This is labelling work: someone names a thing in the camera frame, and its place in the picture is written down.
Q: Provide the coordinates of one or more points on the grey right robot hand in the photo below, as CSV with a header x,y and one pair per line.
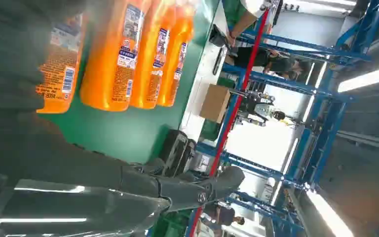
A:
x,y
62,202

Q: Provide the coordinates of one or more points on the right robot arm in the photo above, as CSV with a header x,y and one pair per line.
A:
x,y
6,49

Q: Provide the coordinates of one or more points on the green table mat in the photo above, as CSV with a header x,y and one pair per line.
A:
x,y
117,137

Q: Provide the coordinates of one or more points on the black foam-lined case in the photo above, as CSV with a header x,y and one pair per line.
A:
x,y
176,150

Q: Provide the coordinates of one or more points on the person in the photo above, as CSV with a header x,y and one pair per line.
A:
x,y
258,57
225,216
245,23

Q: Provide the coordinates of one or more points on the brown cardboard box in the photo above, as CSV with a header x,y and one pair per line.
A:
x,y
215,104

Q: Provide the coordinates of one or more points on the red pole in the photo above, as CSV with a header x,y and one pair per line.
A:
x,y
229,127

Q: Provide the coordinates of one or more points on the black phone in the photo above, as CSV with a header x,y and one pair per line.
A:
x,y
219,60

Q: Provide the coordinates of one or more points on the humanoid robot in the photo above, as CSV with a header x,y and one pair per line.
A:
x,y
258,108

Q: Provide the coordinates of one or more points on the black tablet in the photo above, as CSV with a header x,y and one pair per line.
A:
x,y
218,37

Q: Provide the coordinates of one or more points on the ceiling light strip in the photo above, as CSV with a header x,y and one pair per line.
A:
x,y
369,78
330,216

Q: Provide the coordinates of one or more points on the blue metal frame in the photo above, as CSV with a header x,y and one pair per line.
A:
x,y
326,130

